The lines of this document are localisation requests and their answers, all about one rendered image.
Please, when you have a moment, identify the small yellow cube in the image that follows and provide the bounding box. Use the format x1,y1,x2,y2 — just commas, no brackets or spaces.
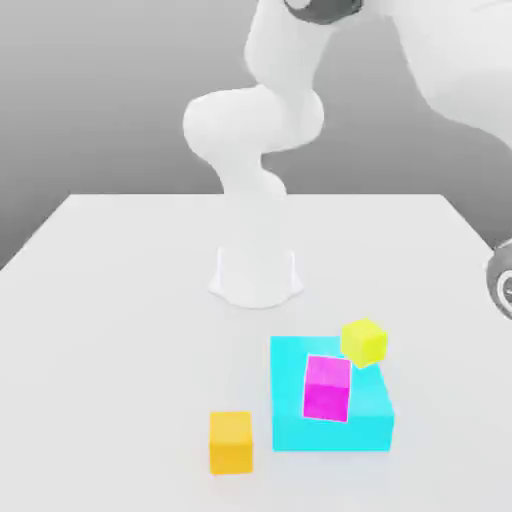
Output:
340,317,389,369

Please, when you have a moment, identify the small magenta cube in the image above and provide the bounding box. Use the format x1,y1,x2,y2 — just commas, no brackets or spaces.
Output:
302,354,352,424

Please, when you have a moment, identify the small orange cube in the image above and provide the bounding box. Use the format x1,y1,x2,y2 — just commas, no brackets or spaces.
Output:
208,410,254,476

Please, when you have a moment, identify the large cyan box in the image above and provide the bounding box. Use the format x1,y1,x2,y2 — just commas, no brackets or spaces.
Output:
270,334,396,453

